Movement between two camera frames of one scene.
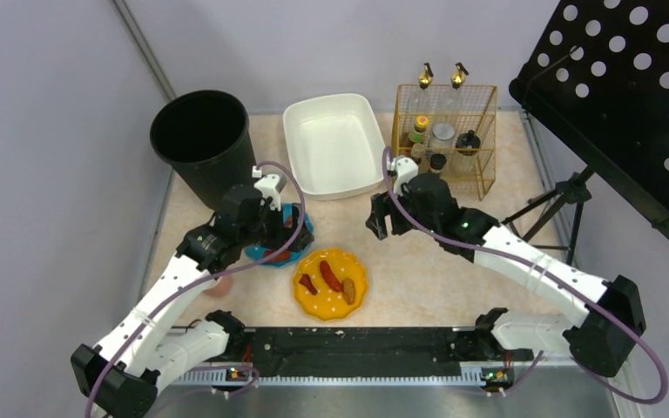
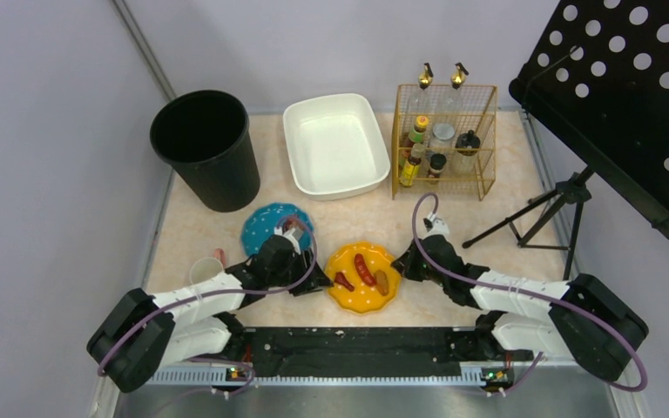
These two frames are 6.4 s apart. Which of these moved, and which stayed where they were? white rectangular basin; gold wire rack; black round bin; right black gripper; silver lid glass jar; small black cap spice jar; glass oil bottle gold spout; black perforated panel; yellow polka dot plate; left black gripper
Moved: right black gripper; left black gripper; yellow polka dot plate
Stayed: black perforated panel; gold wire rack; small black cap spice jar; white rectangular basin; black round bin; glass oil bottle gold spout; silver lid glass jar
